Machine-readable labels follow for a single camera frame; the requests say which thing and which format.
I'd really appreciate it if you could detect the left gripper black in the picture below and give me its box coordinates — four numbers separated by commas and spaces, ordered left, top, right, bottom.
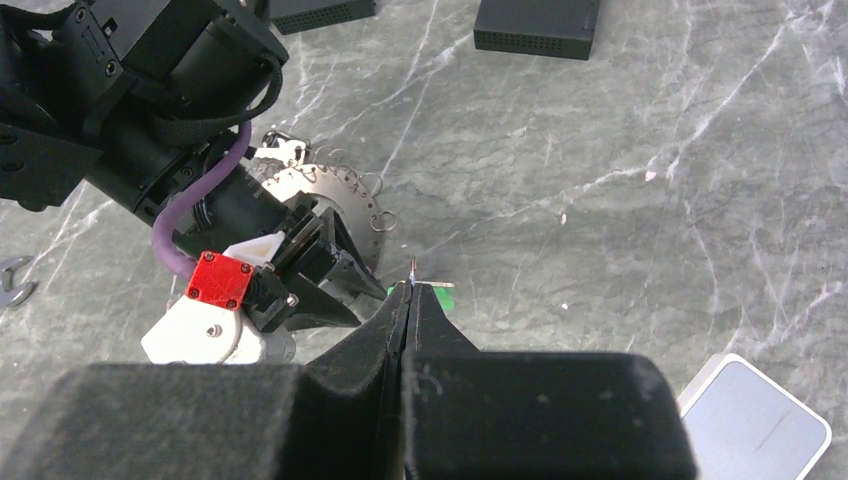
172, 166, 387, 331

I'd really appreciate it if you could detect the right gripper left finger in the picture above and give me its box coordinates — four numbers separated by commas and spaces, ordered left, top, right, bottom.
301, 283, 412, 479

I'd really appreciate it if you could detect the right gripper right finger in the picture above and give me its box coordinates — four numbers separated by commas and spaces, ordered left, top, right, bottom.
404, 286, 479, 479

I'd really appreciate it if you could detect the green head key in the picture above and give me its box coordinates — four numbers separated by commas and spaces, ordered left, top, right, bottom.
402, 257, 456, 311

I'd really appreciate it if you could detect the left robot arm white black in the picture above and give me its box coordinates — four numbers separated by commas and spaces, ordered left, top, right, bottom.
1, 1, 386, 333

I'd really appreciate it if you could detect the black head key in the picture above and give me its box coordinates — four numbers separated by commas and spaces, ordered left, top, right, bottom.
254, 130, 312, 166

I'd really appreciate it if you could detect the black box left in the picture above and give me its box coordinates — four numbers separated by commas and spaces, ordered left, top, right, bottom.
268, 0, 377, 35

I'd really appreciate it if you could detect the white grey tablet device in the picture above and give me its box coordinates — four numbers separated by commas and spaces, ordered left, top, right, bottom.
677, 354, 832, 479

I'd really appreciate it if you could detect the silver wrench upper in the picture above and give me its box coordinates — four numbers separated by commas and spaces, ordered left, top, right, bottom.
1, 255, 38, 308

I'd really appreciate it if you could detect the black box with label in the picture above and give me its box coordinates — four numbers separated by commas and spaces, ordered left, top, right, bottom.
473, 0, 601, 61

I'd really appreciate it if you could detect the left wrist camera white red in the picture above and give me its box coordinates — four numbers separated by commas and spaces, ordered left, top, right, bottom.
140, 232, 296, 365

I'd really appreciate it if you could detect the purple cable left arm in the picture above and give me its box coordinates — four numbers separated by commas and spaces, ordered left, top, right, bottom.
151, 119, 254, 281

